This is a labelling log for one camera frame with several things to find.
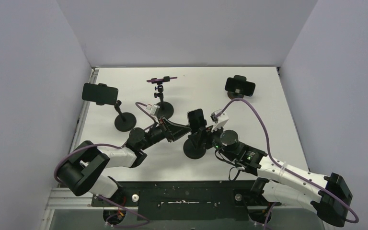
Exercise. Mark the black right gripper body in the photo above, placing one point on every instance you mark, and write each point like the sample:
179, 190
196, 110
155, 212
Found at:
207, 134

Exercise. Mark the black round-base phone stand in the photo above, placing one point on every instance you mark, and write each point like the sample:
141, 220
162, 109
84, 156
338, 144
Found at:
194, 147

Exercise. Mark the black phone on brown stand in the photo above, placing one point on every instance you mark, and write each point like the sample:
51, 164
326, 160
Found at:
242, 87

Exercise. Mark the black ball-joint phone stand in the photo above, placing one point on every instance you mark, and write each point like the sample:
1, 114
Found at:
166, 108

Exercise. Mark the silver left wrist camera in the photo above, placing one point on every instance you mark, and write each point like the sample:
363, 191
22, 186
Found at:
153, 109

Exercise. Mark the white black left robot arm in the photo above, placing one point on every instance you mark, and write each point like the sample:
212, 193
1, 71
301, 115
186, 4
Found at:
82, 170

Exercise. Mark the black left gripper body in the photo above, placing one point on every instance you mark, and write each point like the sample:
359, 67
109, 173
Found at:
162, 130

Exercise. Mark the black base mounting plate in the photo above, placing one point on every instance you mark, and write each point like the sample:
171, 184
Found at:
197, 200

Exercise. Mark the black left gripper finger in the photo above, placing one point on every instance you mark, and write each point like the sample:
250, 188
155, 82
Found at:
179, 131
176, 122

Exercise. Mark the brown-base small phone stand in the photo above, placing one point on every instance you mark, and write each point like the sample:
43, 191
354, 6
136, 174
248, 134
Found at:
233, 95

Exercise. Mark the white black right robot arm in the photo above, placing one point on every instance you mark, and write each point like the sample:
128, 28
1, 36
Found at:
328, 196

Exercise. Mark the purple cased phone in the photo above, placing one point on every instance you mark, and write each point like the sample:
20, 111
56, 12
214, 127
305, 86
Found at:
161, 80

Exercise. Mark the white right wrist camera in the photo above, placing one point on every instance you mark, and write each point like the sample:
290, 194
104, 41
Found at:
219, 118

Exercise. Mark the silver-edged black phone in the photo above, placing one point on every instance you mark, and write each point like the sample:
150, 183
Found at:
196, 120

